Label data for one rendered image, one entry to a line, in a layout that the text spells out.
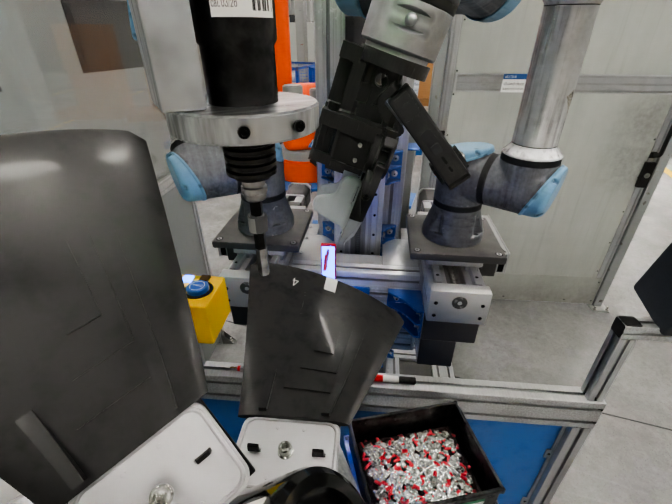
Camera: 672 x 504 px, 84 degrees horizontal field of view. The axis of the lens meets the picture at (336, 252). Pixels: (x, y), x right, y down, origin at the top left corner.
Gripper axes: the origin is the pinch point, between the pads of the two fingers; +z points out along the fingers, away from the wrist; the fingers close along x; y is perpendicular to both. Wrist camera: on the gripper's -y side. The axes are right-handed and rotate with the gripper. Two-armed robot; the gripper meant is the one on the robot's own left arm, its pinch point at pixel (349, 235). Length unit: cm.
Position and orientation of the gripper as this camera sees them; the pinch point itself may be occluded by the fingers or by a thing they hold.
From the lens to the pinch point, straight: 45.8
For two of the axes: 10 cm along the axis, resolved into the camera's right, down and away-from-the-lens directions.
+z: -3.0, 8.1, 5.0
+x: -1.0, 4.9, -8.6
